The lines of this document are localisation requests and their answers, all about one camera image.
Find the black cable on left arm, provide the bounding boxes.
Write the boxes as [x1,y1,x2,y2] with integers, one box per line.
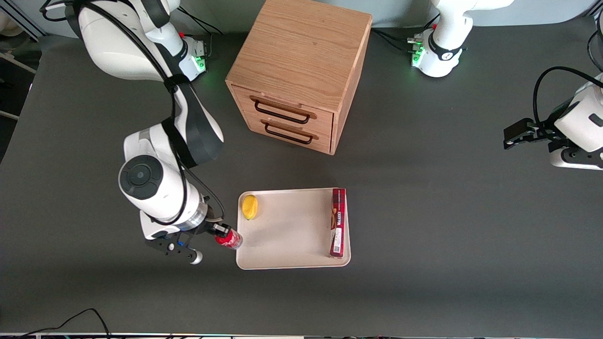
[533,66,603,126]

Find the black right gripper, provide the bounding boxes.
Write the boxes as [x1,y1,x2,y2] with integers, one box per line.
[187,218,233,237]

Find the black wide drawer handle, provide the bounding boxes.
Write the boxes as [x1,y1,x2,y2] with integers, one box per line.
[250,96,318,125]

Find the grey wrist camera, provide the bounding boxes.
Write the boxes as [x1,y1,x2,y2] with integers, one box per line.
[145,233,204,265]
[549,148,603,170]

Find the wooden drawer cabinet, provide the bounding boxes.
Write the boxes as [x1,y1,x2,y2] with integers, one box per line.
[225,0,373,156]

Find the black narrow drawer handle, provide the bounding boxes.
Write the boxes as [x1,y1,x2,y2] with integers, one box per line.
[261,119,320,145]

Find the beige plastic tray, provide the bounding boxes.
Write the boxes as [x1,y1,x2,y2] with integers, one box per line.
[236,188,351,270]

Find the black cable at picture border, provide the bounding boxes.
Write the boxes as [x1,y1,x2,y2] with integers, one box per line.
[587,12,603,73]

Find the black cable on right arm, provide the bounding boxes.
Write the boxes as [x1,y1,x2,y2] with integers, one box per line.
[40,0,227,224]

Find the yellow lemon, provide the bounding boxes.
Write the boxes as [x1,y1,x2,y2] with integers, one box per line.
[242,194,259,221]

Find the black cables at base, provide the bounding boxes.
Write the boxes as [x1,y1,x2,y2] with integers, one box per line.
[371,14,441,53]
[178,6,225,59]

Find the red coke bottle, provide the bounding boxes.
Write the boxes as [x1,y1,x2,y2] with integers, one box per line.
[215,228,244,250]

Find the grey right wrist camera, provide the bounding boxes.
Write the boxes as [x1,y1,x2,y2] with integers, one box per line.
[145,233,204,265]

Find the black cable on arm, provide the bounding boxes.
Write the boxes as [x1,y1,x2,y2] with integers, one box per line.
[40,0,227,224]
[533,66,603,126]

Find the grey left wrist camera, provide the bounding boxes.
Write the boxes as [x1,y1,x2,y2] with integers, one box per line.
[549,148,603,170]

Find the black cables at left base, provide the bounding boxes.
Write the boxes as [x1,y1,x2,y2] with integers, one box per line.
[371,14,441,53]

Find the red cookie box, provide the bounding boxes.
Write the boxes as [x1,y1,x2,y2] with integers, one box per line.
[329,188,347,258]

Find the black cables at right base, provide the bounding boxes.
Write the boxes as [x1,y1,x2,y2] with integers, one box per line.
[178,6,225,59]

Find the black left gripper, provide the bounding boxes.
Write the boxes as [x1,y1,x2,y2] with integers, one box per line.
[503,118,568,150]

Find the black cable at table edge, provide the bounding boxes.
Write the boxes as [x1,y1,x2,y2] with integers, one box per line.
[14,308,112,339]

